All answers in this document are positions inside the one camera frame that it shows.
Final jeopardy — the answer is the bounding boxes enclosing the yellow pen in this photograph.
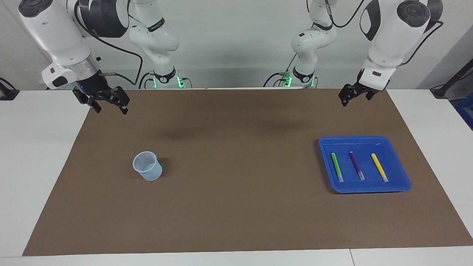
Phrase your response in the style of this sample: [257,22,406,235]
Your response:
[371,153,389,183]

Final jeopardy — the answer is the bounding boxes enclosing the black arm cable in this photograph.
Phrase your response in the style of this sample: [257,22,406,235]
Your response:
[307,0,444,67]
[74,0,144,86]

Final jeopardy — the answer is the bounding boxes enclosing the purple pen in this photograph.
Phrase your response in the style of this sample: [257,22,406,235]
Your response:
[349,151,365,181]

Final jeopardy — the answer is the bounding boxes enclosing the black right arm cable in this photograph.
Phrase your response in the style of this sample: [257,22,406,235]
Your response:
[74,0,144,86]

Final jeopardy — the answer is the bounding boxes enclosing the translucent plastic cup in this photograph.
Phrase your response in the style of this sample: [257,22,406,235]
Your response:
[132,151,163,181]

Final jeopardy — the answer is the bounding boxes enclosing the black base cable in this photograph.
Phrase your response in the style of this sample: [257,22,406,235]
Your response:
[263,55,298,88]
[139,72,156,89]

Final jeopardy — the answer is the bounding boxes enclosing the black stand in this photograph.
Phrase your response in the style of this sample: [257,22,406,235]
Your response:
[431,57,473,99]

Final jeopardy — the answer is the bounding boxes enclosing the blue crate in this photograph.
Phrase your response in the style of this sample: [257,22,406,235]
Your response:
[455,92,473,130]

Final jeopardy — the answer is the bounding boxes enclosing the blue plastic tray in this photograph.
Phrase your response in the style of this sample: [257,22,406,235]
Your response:
[319,136,412,194]

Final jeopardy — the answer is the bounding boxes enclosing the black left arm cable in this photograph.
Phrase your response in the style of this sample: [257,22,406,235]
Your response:
[307,0,444,67]

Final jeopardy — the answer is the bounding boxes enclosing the green pen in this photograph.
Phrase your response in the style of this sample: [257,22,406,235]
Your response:
[331,153,344,183]

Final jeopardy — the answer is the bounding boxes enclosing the brown table mat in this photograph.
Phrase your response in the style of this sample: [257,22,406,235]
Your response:
[22,88,473,256]

